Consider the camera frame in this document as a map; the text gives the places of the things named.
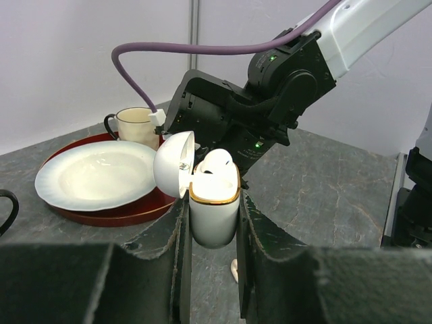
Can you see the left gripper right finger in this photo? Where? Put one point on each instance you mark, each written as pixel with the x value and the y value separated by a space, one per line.
pixel 283 280

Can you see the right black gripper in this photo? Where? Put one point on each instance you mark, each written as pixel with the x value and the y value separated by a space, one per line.
pixel 224 116

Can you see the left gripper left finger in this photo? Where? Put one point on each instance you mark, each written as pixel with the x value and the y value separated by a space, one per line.
pixel 145 280

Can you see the white earbud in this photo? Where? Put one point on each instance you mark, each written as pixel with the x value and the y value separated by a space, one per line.
pixel 234 269
pixel 216 161

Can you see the white earbud case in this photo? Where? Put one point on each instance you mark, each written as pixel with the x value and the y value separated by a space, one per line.
pixel 213 198

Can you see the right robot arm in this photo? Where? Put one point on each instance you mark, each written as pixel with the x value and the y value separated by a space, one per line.
pixel 282 82

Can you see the beige cup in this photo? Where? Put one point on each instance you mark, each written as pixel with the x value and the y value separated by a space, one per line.
pixel 134 125

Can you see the white plate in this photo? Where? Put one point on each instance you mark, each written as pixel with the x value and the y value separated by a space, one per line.
pixel 97 176

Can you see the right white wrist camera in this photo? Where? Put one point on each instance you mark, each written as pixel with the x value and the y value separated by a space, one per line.
pixel 158 120

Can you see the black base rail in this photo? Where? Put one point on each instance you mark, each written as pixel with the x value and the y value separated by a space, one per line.
pixel 408 220

